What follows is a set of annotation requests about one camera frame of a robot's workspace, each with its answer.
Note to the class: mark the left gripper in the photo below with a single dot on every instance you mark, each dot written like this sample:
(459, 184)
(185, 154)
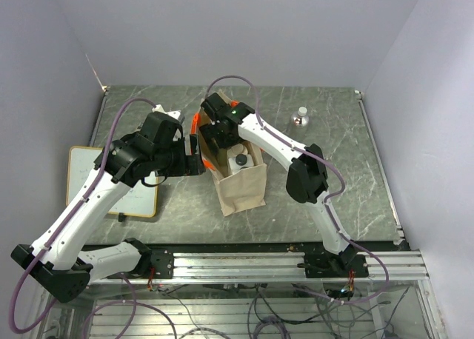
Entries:
(192, 164)

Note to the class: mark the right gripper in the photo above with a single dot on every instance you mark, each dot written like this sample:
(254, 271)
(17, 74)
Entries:
(210, 129)

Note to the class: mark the beige canvas tote bag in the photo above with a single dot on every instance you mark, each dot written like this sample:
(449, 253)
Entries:
(245, 189)

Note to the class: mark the clear bottle white cap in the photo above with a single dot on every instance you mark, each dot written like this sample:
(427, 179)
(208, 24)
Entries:
(299, 119)

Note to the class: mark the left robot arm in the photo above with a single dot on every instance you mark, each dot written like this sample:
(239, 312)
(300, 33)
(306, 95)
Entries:
(57, 259)

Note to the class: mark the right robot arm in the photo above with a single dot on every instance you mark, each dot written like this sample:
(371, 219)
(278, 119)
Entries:
(306, 182)

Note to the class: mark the white bottle grey cap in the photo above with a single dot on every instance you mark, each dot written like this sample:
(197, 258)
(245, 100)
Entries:
(241, 161)

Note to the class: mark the small whiteboard yellow frame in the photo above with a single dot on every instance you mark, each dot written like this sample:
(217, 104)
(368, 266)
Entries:
(141, 201)

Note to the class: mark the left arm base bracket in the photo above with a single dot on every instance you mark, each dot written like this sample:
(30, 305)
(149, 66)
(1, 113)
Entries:
(156, 265)

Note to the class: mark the aluminium mounting rail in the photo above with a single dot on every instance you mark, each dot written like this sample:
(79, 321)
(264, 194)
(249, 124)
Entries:
(283, 266)

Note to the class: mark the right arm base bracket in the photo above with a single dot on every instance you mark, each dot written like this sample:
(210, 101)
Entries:
(317, 266)

